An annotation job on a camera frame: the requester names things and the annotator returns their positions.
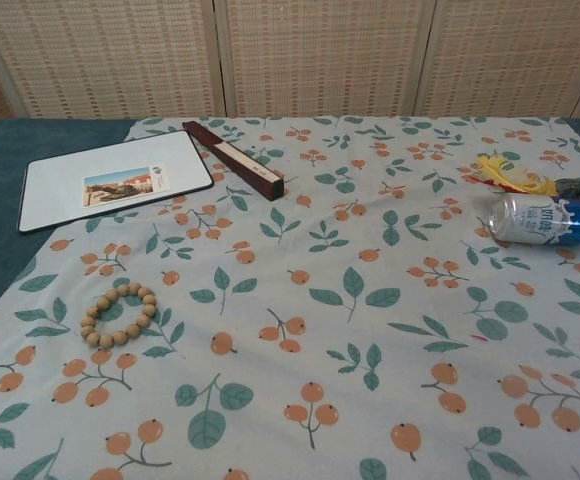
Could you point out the floral print tablecloth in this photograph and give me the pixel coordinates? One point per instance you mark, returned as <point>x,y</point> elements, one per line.
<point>320,300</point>

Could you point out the long maroon fan box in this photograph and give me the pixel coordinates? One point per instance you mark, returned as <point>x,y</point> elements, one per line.
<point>235,155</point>

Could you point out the photo postcard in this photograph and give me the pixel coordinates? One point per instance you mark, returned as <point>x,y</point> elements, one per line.
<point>115,187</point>

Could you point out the woven bamboo folding screen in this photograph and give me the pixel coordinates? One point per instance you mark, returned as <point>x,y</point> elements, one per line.
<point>320,50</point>

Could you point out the yellow and red feather shuttlecock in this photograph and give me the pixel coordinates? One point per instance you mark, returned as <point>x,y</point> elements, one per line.
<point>495,170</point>

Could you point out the blue and white drink can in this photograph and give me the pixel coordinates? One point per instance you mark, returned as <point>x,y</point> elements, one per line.
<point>545,220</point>

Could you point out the white board with black frame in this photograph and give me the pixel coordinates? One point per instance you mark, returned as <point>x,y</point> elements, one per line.
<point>120,155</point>

